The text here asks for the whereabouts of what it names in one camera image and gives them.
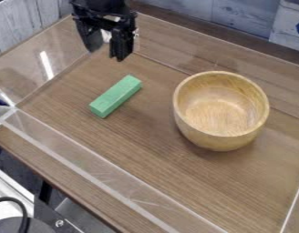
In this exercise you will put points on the white box with blue mark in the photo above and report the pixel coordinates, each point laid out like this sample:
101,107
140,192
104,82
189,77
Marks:
284,31

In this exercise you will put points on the clear acrylic corner bracket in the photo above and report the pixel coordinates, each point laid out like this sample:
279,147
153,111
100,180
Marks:
105,36

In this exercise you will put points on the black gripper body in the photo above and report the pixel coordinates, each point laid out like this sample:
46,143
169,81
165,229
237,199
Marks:
102,14

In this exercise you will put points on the brown wooden bowl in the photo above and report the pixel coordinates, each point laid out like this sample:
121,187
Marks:
220,109

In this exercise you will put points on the grey metal base plate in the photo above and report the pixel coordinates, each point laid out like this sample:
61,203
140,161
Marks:
77,216

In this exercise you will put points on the green rectangular block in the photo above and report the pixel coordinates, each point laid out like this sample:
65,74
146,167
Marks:
114,96

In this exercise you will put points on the black table leg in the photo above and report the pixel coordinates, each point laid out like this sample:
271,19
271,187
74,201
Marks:
45,192

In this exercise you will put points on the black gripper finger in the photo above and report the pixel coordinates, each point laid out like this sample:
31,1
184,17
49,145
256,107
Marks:
89,32
121,43

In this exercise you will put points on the clear acrylic table barrier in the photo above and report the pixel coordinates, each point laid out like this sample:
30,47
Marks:
126,166

